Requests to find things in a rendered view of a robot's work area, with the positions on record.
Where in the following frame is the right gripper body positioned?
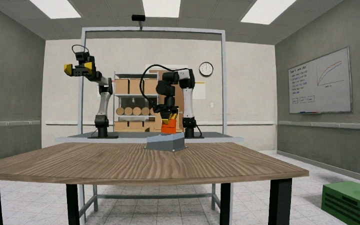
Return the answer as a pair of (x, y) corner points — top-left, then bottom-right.
(64, 62), (95, 77)

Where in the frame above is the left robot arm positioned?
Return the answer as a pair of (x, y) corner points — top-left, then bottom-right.
(151, 68), (204, 139)

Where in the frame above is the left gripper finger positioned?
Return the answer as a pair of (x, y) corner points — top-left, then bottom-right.
(162, 113), (172, 125)
(170, 113), (177, 120)

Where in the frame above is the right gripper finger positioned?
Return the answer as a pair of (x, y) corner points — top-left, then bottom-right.
(64, 64), (72, 75)
(84, 62), (92, 74)

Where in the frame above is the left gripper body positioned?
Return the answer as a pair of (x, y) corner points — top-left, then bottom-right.
(159, 97), (179, 119)

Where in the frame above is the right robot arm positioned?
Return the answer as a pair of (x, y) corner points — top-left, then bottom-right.
(75, 51), (119, 139)

